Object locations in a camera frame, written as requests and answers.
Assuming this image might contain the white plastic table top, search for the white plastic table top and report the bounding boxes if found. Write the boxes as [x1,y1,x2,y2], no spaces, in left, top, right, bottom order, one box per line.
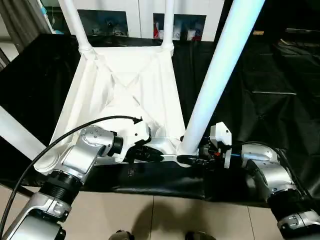
[34,42,189,177]

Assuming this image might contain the white plastic table leg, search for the white plastic table leg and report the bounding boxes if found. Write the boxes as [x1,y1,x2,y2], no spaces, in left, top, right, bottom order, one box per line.
[57,0,97,59]
[177,0,267,161]
[0,105,47,162]
[160,0,176,52]

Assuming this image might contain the black mat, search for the black mat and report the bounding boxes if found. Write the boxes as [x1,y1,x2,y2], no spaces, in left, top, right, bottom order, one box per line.
[0,32,320,208]

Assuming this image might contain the white cabinet with glass doors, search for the white cabinet with glass doors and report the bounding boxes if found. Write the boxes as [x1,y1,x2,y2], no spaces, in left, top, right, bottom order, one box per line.
[47,0,227,43]

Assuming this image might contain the grey curtain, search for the grey curtain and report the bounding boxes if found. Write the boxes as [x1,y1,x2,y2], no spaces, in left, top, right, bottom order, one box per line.
[0,0,53,56]

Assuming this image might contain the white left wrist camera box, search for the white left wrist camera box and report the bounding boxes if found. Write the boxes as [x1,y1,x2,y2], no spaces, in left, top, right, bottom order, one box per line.
[120,120,152,164]

